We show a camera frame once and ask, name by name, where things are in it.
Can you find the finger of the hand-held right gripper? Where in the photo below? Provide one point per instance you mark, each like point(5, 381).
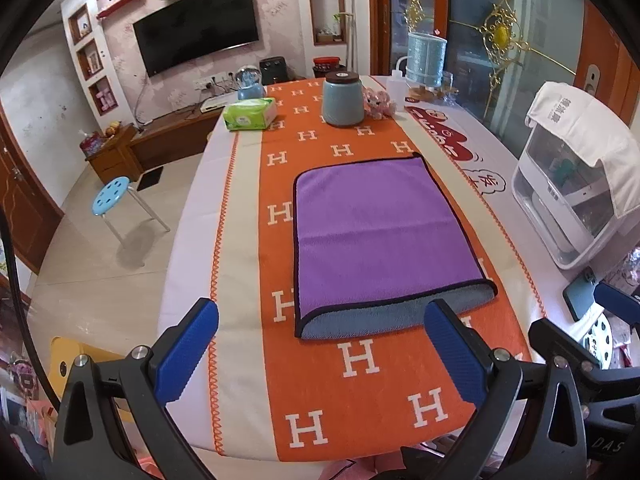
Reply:
point(620, 302)
point(560, 340)

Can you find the white round perforated disc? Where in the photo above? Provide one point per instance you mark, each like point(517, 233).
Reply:
point(600, 337)

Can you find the wooden stand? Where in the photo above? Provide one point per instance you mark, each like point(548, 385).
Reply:
point(424, 95)

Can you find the dark smartphone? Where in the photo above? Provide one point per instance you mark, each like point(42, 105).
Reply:
point(580, 295)

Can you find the red snack bag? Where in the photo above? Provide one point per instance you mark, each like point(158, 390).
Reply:
point(91, 144)

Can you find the blue-grey jar with brown lid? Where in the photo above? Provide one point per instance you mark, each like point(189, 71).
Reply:
point(342, 102)

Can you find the red wall shelf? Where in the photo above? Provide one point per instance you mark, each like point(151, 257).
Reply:
point(122, 2)

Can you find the red bucket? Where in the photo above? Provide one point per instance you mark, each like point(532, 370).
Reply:
point(329, 67)

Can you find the white countertop appliance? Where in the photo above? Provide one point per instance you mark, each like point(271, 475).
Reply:
point(560, 195)

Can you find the black wall television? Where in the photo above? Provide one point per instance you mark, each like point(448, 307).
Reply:
point(197, 27)

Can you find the pink plush toy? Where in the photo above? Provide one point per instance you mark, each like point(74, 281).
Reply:
point(379, 102)

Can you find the purple towel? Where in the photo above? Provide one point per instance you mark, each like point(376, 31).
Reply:
point(370, 230)

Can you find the clear glass cup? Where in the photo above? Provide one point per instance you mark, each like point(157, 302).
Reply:
point(448, 90)

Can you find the blue snow globe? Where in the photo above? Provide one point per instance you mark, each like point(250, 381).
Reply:
point(249, 85)

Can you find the green tissue pack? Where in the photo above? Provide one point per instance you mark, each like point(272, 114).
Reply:
point(250, 116)

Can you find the orange patterned table runner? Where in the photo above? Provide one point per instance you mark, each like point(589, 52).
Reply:
point(320, 375)

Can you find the gold door ornament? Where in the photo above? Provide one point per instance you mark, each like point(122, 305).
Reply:
point(501, 30)

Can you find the white router box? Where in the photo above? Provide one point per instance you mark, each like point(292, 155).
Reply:
point(219, 104)

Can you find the yellow chair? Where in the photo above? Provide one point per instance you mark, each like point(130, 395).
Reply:
point(70, 352)

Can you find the light blue ribbed container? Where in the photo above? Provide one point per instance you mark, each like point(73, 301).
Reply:
point(425, 60)

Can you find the white cloth cover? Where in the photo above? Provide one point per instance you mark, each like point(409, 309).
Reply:
point(590, 125)

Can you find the wooden door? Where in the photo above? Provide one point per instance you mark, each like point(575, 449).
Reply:
point(25, 200)

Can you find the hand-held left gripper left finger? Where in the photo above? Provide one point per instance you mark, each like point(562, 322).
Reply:
point(187, 350)

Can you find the white squeeze bottle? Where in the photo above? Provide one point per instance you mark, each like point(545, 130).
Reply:
point(397, 82)

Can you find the blue round stool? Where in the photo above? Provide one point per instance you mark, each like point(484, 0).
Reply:
point(111, 195)

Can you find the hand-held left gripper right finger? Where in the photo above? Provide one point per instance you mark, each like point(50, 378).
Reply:
point(455, 355)

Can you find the wooden television cabinet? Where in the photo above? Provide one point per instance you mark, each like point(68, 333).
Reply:
point(145, 142)

